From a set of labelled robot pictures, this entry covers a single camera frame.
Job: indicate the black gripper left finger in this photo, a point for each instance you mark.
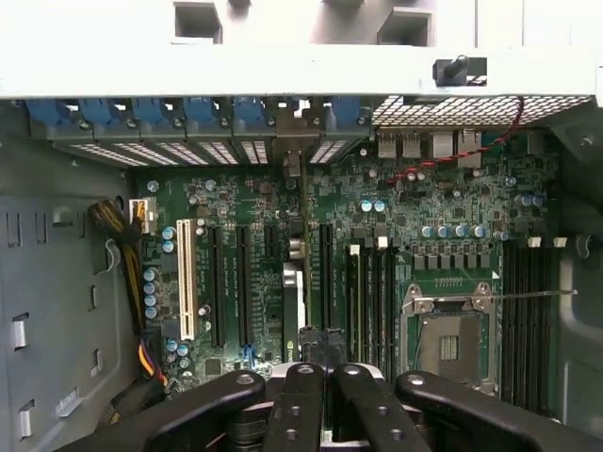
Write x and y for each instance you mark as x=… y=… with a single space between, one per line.
x=301 y=409

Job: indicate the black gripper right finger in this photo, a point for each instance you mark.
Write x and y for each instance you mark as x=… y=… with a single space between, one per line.
x=372 y=414

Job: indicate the CPU socket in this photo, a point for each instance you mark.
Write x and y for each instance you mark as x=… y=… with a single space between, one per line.
x=452 y=339

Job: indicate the black expansion slot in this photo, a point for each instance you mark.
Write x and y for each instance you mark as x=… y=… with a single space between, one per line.
x=244 y=282
x=216 y=282
x=326 y=278

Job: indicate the black RAM slot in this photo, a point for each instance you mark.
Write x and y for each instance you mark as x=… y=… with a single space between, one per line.
x=539 y=329
x=512 y=329
x=526 y=329
x=553 y=329

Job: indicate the white expansion slot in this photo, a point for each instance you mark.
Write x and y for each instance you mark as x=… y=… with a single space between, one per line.
x=185 y=282

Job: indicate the thin metal locking lever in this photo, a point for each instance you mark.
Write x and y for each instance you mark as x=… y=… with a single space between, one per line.
x=532 y=295

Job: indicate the green motherboard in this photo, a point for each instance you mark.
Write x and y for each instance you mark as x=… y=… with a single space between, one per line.
x=424 y=198

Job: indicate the white power connector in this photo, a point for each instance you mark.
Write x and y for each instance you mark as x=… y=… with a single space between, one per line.
x=141 y=216

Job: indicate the rear port block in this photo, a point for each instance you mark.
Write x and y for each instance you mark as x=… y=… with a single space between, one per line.
x=443 y=143

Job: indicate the open PC case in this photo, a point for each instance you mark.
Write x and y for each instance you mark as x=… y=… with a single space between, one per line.
x=47 y=282

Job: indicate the blue slot clip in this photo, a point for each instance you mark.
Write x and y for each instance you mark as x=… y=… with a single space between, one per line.
x=346 y=112
x=199 y=113
x=148 y=113
x=249 y=112
x=96 y=113
x=42 y=113

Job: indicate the black case lock knob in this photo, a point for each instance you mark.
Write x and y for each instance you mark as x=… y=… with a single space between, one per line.
x=452 y=70

